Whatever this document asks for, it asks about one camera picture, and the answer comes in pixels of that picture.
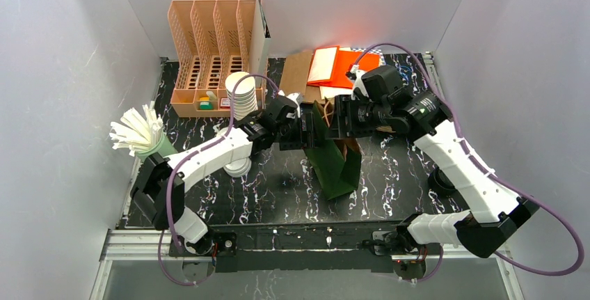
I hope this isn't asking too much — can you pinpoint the green paper bag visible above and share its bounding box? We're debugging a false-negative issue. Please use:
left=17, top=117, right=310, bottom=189
left=304, top=102, right=362, bottom=200

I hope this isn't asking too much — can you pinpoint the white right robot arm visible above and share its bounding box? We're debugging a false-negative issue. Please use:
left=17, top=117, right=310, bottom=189
left=327, top=65, right=539, bottom=258

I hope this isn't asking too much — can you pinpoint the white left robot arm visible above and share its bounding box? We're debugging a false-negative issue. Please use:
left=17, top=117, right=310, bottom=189
left=130, top=92, right=313, bottom=255

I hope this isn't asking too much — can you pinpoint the white cream paper bag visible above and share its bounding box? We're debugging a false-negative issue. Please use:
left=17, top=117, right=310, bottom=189
left=319, top=86, right=353, bottom=100

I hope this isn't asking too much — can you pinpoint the brown kraft paper bag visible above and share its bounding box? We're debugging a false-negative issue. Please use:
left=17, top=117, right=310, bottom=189
left=280, top=51, right=323, bottom=104

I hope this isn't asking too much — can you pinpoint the orange paper bag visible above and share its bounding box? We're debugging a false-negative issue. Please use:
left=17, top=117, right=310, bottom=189
left=307, top=46, right=382, bottom=89

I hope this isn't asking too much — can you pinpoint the stack of white paper cups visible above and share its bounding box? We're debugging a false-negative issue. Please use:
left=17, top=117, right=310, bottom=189
left=225, top=72, right=258, bottom=120

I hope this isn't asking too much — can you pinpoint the white cup lid stack front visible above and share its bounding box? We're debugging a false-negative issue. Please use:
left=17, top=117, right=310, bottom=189
left=223, top=157, right=252, bottom=177

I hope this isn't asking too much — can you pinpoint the white cup lid stack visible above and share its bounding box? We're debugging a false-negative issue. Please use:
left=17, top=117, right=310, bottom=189
left=216, top=126, right=234, bottom=140
left=223, top=157, right=252, bottom=177

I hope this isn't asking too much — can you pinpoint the checkered blue white bag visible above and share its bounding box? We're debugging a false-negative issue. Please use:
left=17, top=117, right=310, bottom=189
left=351, top=48, right=383, bottom=56

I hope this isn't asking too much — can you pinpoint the white cup lid stack back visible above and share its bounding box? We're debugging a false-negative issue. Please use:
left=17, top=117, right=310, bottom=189
left=216, top=126, right=234, bottom=140

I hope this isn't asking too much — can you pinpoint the stack of black cup lids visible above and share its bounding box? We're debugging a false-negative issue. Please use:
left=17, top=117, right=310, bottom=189
left=427, top=166, right=458, bottom=198

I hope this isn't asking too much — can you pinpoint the peach plastic file organizer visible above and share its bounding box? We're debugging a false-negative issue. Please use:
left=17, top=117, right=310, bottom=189
left=168, top=0, right=271, bottom=118

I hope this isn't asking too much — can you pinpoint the green straw holder cup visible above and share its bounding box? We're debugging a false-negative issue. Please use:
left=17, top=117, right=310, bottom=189
left=135, top=133, right=177, bottom=161

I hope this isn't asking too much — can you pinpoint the bundle of white wrapped straws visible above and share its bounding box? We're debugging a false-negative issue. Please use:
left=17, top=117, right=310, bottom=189
left=109, top=101, right=164, bottom=157

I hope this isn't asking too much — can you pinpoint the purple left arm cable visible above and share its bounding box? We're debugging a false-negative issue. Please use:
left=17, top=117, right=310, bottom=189
left=157, top=73, right=282, bottom=287

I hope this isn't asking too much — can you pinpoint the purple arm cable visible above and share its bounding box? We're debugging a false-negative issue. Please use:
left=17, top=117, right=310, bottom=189
left=351, top=42, right=585, bottom=285
left=157, top=73, right=282, bottom=287

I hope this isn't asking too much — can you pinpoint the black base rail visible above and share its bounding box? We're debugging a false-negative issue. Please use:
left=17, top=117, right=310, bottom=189
left=169, top=221, right=438, bottom=278

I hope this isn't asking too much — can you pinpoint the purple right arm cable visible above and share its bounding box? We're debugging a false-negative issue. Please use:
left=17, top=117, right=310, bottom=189
left=351, top=42, right=585, bottom=285

